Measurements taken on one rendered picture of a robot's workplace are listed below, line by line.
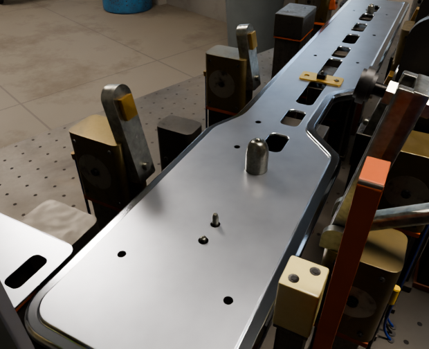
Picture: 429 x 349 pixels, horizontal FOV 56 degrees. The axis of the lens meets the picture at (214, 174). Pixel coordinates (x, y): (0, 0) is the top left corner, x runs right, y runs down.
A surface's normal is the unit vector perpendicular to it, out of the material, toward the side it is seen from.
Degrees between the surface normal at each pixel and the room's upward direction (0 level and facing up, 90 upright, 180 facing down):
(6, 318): 90
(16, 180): 0
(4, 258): 0
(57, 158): 0
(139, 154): 78
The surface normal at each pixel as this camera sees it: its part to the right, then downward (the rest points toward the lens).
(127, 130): 0.87, 0.11
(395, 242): 0.00, -0.79
